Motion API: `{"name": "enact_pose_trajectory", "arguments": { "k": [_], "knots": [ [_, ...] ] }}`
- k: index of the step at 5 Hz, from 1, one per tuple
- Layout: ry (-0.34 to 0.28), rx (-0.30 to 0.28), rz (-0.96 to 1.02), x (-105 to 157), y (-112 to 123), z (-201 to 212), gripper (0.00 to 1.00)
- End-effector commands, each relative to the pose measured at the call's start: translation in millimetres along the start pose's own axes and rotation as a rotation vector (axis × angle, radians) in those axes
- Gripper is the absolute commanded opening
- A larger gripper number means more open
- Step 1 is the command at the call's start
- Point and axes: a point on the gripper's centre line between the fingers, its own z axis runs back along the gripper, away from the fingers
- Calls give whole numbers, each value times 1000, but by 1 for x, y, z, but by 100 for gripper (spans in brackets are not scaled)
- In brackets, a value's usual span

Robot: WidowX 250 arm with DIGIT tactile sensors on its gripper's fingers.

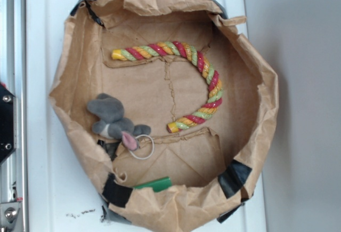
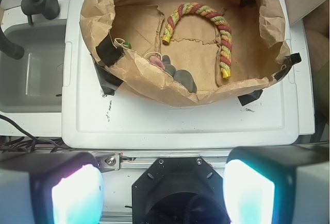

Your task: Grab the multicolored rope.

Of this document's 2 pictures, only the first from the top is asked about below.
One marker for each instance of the brown paper bag bin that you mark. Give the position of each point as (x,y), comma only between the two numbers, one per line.
(181,68)

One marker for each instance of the grey plush bunny toy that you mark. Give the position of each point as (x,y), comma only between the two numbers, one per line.
(113,124)

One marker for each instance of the green plastic block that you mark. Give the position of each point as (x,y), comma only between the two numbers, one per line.
(156,185)

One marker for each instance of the black tape patch right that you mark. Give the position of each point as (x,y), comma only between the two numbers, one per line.
(234,178)

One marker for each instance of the black tape patch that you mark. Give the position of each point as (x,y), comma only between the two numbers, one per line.
(234,178)
(114,193)

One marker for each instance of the black tape patch left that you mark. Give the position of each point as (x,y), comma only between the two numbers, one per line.
(114,193)

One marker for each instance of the black bracket plate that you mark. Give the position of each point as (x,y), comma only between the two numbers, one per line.
(6,123)

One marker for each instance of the metal frame rail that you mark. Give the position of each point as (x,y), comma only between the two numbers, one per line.
(14,192)

